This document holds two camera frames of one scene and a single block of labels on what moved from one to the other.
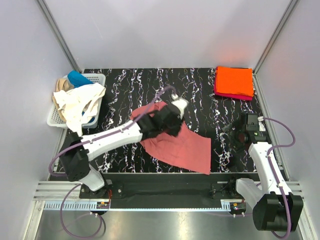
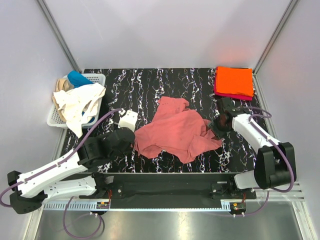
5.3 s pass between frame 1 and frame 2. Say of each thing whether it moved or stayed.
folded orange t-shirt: stayed
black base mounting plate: stayed
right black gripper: moved
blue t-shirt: stayed
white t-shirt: stayed
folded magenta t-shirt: stayed
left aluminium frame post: stayed
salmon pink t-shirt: moved
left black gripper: moved
